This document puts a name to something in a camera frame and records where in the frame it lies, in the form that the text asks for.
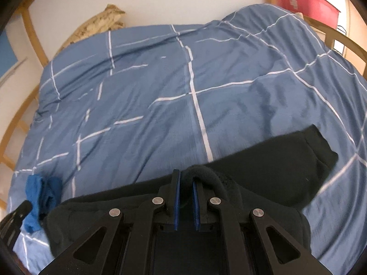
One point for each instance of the white wall ledge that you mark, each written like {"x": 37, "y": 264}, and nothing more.
{"x": 11, "y": 73}

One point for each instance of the black pants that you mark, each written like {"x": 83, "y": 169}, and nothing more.
{"x": 272, "y": 160}

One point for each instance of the blue wall poster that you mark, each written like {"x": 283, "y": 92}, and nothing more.
{"x": 7, "y": 54}

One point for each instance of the wooden bed frame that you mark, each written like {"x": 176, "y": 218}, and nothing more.
{"x": 32, "y": 34}

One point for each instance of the small blue cloth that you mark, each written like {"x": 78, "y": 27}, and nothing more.
{"x": 43, "y": 194}

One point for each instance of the red storage box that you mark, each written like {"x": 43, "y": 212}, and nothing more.
{"x": 312, "y": 5}

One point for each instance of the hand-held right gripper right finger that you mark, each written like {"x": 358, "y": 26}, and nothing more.
{"x": 196, "y": 203}

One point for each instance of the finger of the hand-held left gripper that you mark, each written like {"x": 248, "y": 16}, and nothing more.
{"x": 14, "y": 220}

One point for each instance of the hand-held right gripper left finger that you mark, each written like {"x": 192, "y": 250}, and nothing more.
{"x": 175, "y": 197}

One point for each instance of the blue checked duvet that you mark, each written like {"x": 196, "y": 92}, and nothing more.
{"x": 143, "y": 91}

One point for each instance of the beige patterned pillow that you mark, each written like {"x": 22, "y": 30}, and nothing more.
{"x": 94, "y": 25}

